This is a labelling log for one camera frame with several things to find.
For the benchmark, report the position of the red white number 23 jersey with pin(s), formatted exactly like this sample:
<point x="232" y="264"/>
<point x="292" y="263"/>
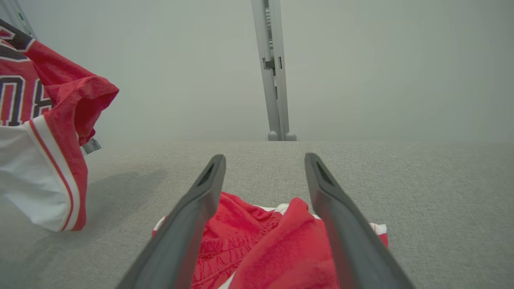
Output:
<point x="60" y="92"/>

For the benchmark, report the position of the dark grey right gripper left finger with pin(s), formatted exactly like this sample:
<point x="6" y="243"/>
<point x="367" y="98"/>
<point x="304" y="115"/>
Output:
<point x="180" y="241"/>

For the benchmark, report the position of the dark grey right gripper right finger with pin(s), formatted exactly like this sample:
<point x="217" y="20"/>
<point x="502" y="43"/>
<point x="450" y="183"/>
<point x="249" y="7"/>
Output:
<point x="353" y="249"/>

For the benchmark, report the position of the grey metal frame post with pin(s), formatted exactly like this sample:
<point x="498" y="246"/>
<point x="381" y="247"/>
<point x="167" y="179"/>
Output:
<point x="269" y="92"/>
<point x="20" y="18"/>

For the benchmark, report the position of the red shorts with white trim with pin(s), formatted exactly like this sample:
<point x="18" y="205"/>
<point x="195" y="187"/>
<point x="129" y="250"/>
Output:
<point x="281" y="249"/>

